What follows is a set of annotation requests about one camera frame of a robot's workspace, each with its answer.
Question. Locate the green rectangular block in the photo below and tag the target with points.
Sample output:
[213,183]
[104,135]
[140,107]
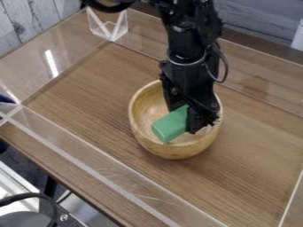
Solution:
[169,126]

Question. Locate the light wooden bowl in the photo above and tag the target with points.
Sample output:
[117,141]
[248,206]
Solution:
[146,107]

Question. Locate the black table leg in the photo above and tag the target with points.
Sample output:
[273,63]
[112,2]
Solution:
[50,187]

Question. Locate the black metal base plate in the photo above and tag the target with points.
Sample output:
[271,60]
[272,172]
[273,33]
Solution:
[26,218]

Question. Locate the clear acrylic corner bracket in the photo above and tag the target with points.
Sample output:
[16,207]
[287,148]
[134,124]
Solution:
[106,29]

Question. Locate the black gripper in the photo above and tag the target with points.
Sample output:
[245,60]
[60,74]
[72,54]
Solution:
[186,83]

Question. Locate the clear acrylic wall panels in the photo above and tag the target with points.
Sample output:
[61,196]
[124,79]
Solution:
[73,81]

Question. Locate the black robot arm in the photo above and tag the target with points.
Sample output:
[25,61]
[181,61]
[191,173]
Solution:
[192,25]

